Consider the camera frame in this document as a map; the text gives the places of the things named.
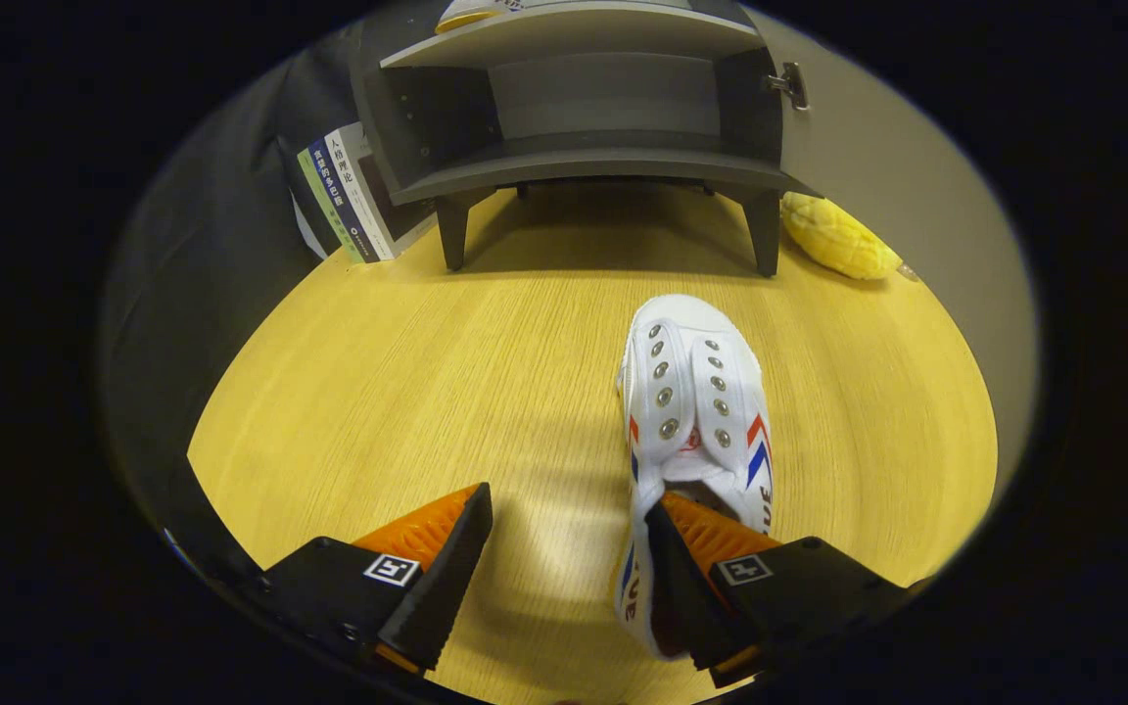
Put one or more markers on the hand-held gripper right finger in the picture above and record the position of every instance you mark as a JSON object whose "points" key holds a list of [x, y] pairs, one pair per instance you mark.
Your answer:
{"points": [[686, 597]]}

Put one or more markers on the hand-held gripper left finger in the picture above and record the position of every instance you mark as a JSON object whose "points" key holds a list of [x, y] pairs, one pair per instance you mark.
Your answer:
{"points": [[442, 587]]}

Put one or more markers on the metal door hinge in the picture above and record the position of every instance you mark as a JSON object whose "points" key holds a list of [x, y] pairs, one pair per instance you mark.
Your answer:
{"points": [[791, 86]]}

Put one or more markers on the black backdrop cloth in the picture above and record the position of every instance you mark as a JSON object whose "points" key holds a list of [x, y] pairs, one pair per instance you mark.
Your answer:
{"points": [[211, 245]]}

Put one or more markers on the white-spined book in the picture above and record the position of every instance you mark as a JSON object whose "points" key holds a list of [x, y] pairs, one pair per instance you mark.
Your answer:
{"points": [[344, 157]]}

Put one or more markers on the yellow bun plush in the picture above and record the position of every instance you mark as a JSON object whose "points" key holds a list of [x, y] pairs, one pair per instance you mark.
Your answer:
{"points": [[838, 240]]}

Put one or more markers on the blue-spined book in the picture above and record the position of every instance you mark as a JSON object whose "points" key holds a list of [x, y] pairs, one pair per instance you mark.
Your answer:
{"points": [[337, 196]]}

